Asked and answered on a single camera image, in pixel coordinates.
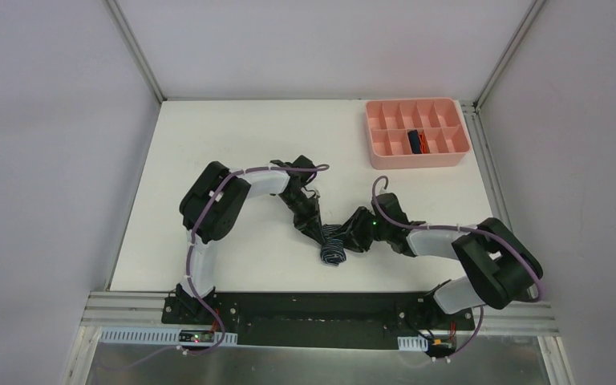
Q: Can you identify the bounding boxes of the striped blue underwear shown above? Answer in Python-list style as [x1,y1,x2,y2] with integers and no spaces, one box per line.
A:
[319,225,347,267]

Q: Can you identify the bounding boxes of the navy orange underwear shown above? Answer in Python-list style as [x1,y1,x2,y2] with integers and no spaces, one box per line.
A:
[407,130,428,155]

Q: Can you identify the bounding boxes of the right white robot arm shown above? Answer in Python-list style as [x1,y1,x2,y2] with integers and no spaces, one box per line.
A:
[321,192,543,329]

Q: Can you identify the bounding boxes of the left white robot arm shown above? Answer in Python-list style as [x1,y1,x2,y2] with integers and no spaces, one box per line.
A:
[179,156,330,325]

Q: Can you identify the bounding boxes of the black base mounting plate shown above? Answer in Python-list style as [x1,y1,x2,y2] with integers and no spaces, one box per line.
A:
[161,287,475,350]

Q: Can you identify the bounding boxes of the pink divided organizer tray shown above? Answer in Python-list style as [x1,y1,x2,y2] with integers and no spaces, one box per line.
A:
[365,98,472,170]

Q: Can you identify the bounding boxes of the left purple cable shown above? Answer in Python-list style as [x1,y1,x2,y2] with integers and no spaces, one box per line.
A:
[185,163,331,356]

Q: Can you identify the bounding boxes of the right white cable duct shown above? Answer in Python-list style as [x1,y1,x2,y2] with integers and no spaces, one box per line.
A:
[397,335,428,352]

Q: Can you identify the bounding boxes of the white cable duct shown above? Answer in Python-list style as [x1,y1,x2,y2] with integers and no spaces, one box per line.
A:
[397,335,428,352]
[99,327,238,347]

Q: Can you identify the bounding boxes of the left white cable duct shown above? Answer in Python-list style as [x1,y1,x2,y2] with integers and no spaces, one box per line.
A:
[99,327,238,347]

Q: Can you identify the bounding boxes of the aluminium frame rail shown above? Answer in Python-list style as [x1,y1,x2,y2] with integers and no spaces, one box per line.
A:
[81,291,560,337]

